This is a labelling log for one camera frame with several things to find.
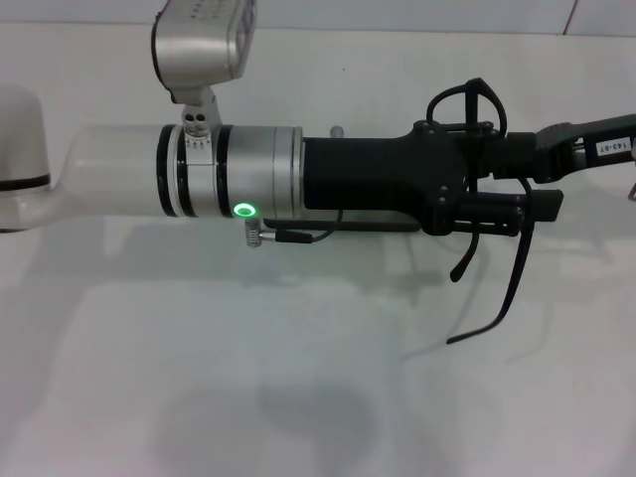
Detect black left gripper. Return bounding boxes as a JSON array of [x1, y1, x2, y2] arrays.
[[301, 120, 506, 236]]

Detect black glasses case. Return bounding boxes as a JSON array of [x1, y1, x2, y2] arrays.
[[262, 216, 421, 235]]

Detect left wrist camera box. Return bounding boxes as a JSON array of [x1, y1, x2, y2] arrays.
[[151, 0, 259, 150]]

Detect left gripper cable with plug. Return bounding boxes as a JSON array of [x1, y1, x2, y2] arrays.
[[241, 208, 344, 247]]

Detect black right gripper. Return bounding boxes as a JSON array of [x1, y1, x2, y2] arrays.
[[441, 113, 636, 235]]

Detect black glasses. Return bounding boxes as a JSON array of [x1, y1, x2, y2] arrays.
[[426, 77, 537, 345]]

